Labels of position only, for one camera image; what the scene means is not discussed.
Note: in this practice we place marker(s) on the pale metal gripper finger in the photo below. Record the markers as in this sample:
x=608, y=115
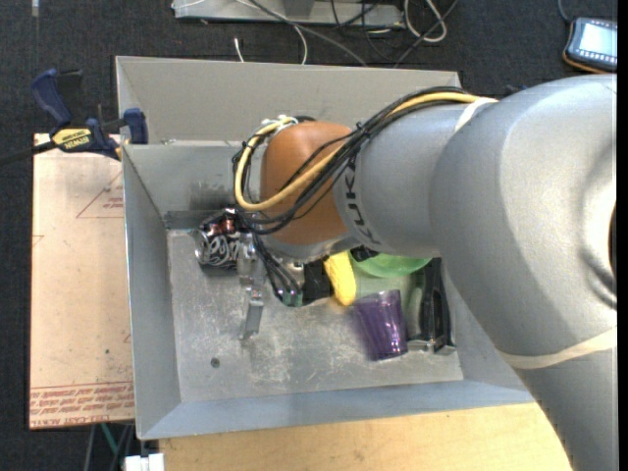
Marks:
x=252, y=318
x=247, y=268

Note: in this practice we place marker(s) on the black and white printed can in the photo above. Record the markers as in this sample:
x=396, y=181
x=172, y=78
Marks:
x=218, y=250

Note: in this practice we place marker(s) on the grey metal bin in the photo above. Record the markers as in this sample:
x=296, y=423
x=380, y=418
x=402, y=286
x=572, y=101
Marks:
x=294, y=356

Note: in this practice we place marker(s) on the yellow sponge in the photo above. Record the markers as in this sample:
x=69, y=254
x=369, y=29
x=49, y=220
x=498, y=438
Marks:
x=343, y=277

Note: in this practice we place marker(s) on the black rectangular object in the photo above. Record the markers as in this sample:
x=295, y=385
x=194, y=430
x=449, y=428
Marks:
x=436, y=307

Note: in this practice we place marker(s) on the brown cardboard board red print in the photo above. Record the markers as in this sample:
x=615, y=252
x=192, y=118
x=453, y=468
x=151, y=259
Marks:
x=78, y=287

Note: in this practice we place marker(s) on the light green round plastic object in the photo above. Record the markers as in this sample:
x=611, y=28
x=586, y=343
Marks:
x=392, y=265

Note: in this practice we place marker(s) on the purple plastic cup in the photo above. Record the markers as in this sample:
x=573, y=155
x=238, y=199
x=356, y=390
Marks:
x=382, y=324

